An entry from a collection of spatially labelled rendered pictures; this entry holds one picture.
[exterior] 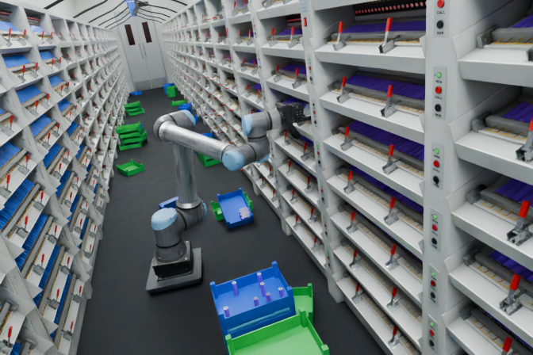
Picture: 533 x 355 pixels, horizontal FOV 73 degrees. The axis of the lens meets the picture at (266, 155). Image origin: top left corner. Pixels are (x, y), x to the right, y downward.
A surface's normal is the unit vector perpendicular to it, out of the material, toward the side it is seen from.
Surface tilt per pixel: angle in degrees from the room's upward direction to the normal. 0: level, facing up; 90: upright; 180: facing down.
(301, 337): 0
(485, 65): 109
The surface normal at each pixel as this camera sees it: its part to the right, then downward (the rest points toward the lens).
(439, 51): -0.94, 0.24
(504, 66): -0.84, 0.53
